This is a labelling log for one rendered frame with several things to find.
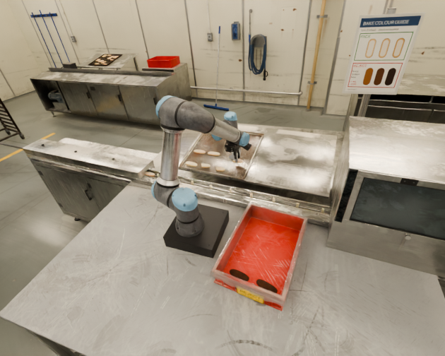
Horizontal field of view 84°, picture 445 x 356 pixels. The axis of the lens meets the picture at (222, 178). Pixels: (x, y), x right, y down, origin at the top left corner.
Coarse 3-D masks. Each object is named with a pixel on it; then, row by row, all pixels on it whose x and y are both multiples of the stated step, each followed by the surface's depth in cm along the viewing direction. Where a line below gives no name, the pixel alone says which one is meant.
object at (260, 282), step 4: (232, 272) 115; (236, 272) 115; (240, 272) 115; (236, 276) 113; (240, 276) 113; (244, 276) 113; (248, 276) 113; (256, 280) 111; (260, 280) 111; (260, 284) 109; (264, 284) 109; (268, 284) 109; (264, 288) 108; (268, 288) 108; (272, 288) 107; (276, 292) 106
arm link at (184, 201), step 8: (176, 192) 117; (184, 192) 118; (192, 192) 118; (168, 200) 119; (176, 200) 114; (184, 200) 114; (192, 200) 115; (176, 208) 116; (184, 208) 114; (192, 208) 116; (184, 216) 118; (192, 216) 119
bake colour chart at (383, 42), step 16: (368, 16) 142; (384, 16) 140; (400, 16) 138; (416, 16) 136; (368, 32) 146; (384, 32) 144; (400, 32) 142; (416, 32) 140; (352, 48) 153; (368, 48) 151; (384, 48) 148; (400, 48) 146; (352, 64) 158; (368, 64) 155; (384, 64) 153; (400, 64) 151; (352, 80) 163; (368, 80) 160; (384, 80) 158; (400, 80) 155
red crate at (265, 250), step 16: (256, 224) 139; (272, 224) 138; (240, 240) 130; (256, 240) 130; (272, 240) 129; (288, 240) 128; (240, 256) 122; (256, 256) 122; (272, 256) 121; (288, 256) 121; (224, 272) 116; (256, 272) 115; (272, 272) 115; (272, 304) 102
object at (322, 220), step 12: (36, 156) 212; (84, 168) 194; (132, 180) 178; (144, 180) 173; (204, 192) 158; (216, 192) 158; (240, 204) 149; (264, 204) 146; (276, 204) 145; (312, 216) 136; (324, 216) 135
